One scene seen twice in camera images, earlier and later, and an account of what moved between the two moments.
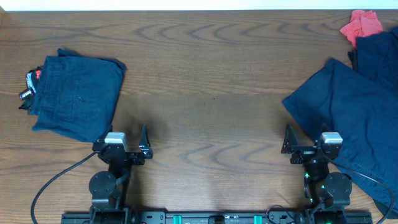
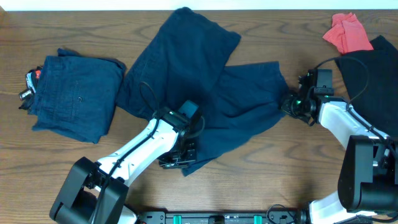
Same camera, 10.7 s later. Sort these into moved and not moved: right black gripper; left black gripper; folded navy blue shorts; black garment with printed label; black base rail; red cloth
Moved: right black gripper; red cloth; left black gripper
Not moved: black garment with printed label; black base rail; folded navy blue shorts
